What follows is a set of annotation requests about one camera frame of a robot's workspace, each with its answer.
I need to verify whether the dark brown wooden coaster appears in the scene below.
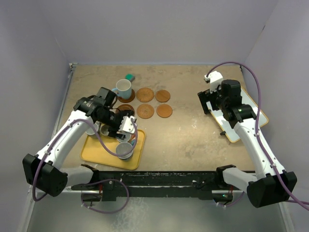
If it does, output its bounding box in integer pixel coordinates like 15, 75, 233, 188
115, 104, 135, 113
117, 88, 136, 103

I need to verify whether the blue floral mug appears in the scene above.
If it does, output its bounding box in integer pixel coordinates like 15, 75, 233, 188
116, 142, 133, 160

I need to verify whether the large light blue mug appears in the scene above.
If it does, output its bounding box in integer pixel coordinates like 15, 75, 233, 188
112, 79, 132, 100

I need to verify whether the woven light brown coaster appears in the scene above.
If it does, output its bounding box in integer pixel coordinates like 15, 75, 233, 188
136, 87, 155, 102
137, 103, 154, 119

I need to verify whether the orange wooden coaster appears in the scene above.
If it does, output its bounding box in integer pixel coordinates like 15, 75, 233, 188
156, 104, 173, 118
155, 89, 170, 102

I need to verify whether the pink cup orange handle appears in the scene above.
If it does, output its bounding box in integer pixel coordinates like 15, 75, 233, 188
117, 135, 136, 145

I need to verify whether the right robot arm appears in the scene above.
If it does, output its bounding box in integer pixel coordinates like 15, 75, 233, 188
198, 77, 297, 208

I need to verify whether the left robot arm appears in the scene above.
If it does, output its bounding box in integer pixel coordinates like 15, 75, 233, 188
22, 97, 138, 202

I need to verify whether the small olive grey cup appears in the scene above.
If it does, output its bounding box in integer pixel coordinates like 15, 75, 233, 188
100, 124, 110, 136

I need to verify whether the grey mug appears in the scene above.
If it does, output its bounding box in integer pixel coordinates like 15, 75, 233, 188
85, 123, 99, 137

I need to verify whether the yellow plastic tray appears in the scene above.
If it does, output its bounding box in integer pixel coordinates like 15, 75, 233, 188
81, 129, 146, 170

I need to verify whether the green whiteboard eraser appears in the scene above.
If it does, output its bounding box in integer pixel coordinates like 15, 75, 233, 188
125, 73, 135, 82

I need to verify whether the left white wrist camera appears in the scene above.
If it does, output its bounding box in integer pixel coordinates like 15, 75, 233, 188
119, 116, 137, 134

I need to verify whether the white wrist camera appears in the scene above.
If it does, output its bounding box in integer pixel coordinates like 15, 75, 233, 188
204, 71, 223, 93
119, 116, 137, 134

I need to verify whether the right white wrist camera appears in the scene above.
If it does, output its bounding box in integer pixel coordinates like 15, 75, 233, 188
204, 71, 223, 93

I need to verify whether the whiteboard with yellow frame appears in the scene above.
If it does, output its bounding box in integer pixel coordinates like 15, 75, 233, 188
210, 87, 269, 143

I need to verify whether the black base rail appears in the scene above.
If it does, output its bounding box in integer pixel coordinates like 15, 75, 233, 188
71, 167, 236, 201

